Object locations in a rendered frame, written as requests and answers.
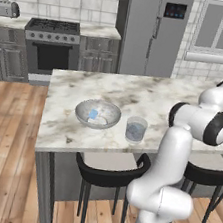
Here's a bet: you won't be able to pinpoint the grey base cupboards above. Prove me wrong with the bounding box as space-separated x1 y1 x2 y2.
0 12 38 87
72 21 124 77

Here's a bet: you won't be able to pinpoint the white framed window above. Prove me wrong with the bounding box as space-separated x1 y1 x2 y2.
184 0 223 66

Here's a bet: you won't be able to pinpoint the grey fridge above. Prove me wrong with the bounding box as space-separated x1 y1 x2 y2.
108 0 196 85

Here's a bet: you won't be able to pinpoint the grey oven with hob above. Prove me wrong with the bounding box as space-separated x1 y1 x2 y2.
16 15 86 92

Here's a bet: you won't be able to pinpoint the blue ice cube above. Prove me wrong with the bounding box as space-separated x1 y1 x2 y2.
87 108 100 121

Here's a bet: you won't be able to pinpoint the marble kitchen island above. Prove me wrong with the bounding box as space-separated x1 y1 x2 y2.
23 52 223 223

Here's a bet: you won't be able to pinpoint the silver toaster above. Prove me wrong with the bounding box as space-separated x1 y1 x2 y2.
0 0 23 21

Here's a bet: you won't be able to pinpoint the grey ice bowl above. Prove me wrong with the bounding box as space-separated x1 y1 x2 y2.
72 95 124 133

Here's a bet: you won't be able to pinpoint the glass of water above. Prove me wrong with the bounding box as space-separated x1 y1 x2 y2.
123 114 150 146

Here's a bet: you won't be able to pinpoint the white ice cube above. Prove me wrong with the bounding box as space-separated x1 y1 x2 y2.
86 114 109 127

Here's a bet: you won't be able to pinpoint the black stool with beige seat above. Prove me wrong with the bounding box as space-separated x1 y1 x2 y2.
163 145 223 223
66 142 154 223

